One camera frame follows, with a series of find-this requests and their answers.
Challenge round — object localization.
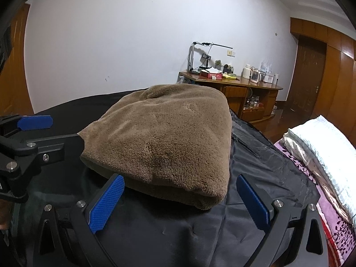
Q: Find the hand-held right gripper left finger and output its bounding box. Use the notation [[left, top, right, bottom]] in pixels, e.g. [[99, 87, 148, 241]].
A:
[[36, 173, 125, 267]]

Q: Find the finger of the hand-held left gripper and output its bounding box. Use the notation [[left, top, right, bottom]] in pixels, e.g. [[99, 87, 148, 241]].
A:
[[0, 114, 54, 138], [0, 133, 85, 182]]

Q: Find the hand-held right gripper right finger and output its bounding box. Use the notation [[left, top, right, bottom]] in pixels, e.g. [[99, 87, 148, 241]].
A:
[[236, 174, 330, 267]]

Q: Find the brown fleece sweater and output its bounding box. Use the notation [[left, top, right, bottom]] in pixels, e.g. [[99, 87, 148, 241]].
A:
[[79, 83, 232, 211]]

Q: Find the black bed cover cloth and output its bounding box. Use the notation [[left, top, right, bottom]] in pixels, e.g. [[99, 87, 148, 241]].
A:
[[17, 89, 320, 267]]

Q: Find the cream dotted pillow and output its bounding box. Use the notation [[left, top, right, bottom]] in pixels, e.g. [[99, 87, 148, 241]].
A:
[[282, 133, 315, 168]]

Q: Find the floral purple red blanket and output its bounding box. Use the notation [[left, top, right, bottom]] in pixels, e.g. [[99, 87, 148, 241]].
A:
[[274, 140, 356, 267]]

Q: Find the white quilted cover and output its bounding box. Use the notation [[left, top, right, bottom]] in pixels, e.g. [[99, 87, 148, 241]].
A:
[[288, 115, 356, 217]]

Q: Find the wooden desk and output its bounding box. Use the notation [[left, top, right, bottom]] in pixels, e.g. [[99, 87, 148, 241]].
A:
[[178, 71, 283, 123]]

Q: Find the glass electric kettle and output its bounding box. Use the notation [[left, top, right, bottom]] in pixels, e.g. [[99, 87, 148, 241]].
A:
[[250, 69, 263, 84]]

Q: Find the dark wooden door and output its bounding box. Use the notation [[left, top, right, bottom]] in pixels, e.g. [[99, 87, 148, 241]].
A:
[[286, 37, 326, 117]]

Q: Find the red box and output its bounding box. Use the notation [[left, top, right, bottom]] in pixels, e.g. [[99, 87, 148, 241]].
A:
[[199, 69, 223, 80]]

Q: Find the wooden wardrobe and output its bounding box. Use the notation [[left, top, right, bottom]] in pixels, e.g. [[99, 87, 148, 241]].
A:
[[290, 17, 356, 156]]

